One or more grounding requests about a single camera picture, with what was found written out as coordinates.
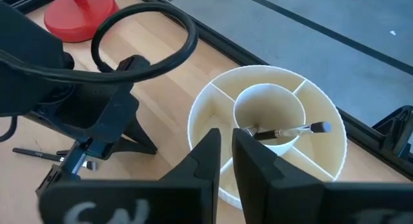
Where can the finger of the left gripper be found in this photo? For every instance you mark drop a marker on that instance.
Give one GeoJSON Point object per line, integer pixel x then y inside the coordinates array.
{"type": "Point", "coordinates": [129, 148]}
{"type": "Point", "coordinates": [138, 133]}

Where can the red round stand base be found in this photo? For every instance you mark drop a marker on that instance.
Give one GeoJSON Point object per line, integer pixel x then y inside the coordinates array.
{"type": "Point", "coordinates": [80, 17]}

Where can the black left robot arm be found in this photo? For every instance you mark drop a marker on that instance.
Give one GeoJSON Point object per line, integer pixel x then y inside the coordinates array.
{"type": "Point", "coordinates": [29, 33]}

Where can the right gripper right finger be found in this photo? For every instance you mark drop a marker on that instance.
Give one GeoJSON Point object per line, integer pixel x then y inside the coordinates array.
{"type": "Point", "coordinates": [277, 191]}

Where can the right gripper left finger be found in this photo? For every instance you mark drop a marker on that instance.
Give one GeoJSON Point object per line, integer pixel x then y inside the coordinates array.
{"type": "Point", "coordinates": [180, 191]}

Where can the black pen on table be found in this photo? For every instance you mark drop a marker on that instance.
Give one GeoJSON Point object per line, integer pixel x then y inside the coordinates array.
{"type": "Point", "coordinates": [35, 153]}

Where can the cream round divided organizer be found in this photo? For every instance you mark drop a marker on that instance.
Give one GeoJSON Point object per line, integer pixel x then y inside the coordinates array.
{"type": "Point", "coordinates": [322, 98]}

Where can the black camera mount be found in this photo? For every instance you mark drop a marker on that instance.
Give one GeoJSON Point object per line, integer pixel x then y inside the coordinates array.
{"type": "Point", "coordinates": [397, 133]}

